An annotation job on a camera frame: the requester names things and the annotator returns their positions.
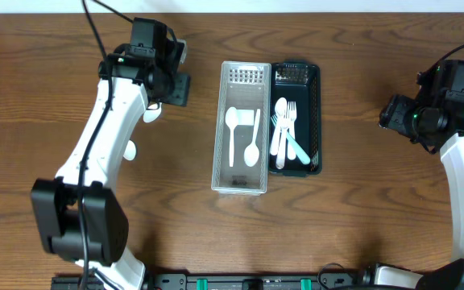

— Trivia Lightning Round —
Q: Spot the white utensil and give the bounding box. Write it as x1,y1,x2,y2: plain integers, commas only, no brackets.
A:
123,140,137,161

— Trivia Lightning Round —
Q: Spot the white spoon hidden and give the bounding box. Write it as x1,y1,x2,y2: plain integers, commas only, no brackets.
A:
243,109,261,167

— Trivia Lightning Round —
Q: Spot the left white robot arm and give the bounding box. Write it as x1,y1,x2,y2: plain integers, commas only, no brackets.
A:
31,72,190,289

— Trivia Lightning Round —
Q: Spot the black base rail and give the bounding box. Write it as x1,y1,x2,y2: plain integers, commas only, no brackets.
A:
50,264,378,290

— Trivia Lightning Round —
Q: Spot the white plastic fork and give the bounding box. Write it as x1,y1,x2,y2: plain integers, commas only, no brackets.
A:
288,101,297,160

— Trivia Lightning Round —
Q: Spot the white spoon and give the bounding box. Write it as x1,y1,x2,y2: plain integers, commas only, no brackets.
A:
225,106,238,168
143,102,162,123
270,97,288,155

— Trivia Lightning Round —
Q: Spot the clear plastic basket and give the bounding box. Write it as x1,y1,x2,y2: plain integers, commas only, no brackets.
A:
211,61,271,196

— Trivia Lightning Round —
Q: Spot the pink plastic fork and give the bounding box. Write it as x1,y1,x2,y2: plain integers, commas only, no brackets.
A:
275,108,290,169

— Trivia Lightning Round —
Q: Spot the black plastic basket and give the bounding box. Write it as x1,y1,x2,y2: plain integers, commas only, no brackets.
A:
268,61,322,177

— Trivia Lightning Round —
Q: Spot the pale green plastic fork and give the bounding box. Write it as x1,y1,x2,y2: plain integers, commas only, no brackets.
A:
270,129,310,169

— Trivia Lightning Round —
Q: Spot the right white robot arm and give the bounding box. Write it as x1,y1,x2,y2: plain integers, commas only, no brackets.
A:
356,95,464,289

